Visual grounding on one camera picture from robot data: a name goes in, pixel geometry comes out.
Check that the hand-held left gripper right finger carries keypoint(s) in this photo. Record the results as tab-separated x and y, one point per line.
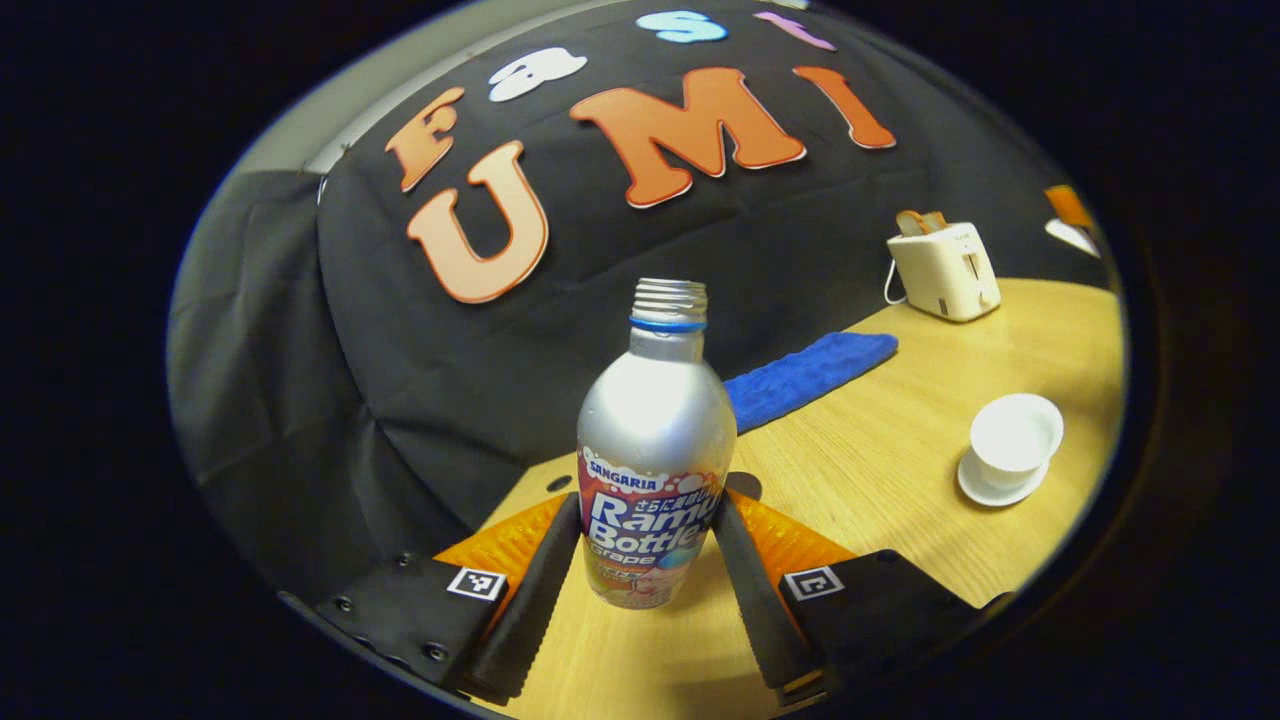
755	600

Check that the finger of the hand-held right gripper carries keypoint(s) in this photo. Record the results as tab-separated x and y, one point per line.
1068	205

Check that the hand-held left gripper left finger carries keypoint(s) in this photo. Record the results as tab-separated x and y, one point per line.
530	600

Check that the silver water bottle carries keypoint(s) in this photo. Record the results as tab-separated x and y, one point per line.
655	430

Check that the white teacup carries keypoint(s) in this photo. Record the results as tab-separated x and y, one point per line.
1015	435

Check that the toasted bread slice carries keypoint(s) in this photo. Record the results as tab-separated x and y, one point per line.
910	222
937	220

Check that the white toaster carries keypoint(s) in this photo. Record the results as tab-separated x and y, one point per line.
945	272

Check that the blue towel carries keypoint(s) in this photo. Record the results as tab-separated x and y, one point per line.
800	375

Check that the black backdrop cloth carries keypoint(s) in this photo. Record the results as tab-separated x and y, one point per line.
400	400

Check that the white saucer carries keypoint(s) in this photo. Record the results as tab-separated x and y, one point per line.
985	493

